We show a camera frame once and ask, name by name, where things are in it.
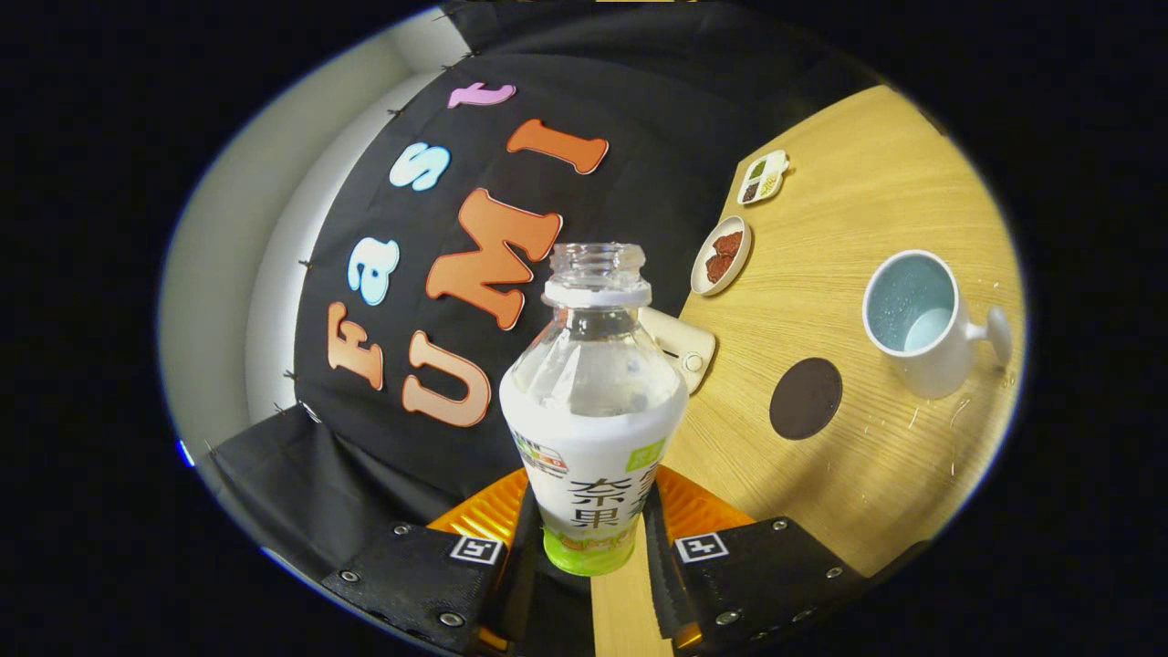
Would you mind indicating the white toaster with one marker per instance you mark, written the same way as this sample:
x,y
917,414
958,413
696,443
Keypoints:
x,y
684,347

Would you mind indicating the white round plate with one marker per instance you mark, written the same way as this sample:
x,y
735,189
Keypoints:
x,y
697,276

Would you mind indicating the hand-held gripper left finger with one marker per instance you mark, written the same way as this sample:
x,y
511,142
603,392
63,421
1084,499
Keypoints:
x,y
420,575

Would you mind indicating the clear plastic juice bottle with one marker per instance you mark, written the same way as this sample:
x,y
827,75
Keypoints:
x,y
593,429

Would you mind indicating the wooden table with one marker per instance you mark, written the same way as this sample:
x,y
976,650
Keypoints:
x,y
867,484

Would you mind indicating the black backdrop cloth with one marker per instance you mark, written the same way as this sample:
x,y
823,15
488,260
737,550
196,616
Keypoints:
x,y
639,137

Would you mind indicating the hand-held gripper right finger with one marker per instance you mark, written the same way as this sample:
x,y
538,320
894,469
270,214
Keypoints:
x,y
766,575

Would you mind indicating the white divided condiment dish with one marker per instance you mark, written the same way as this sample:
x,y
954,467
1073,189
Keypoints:
x,y
765,178

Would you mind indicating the red meat slice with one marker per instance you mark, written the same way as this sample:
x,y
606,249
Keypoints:
x,y
719,268
728,244

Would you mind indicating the white cup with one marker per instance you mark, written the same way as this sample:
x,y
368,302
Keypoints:
x,y
931,365

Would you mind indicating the dark brown round coaster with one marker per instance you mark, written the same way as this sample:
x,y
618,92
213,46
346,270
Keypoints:
x,y
806,399

